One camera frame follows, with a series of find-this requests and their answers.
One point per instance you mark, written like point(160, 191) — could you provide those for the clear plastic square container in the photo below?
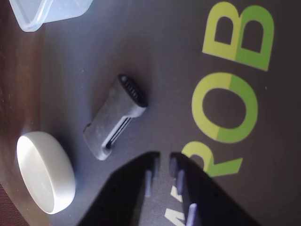
point(58, 9)

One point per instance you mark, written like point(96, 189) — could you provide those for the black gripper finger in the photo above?
point(122, 188)
point(211, 202)

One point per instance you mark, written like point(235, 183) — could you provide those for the grey mat with WOWROBO print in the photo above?
point(164, 47)

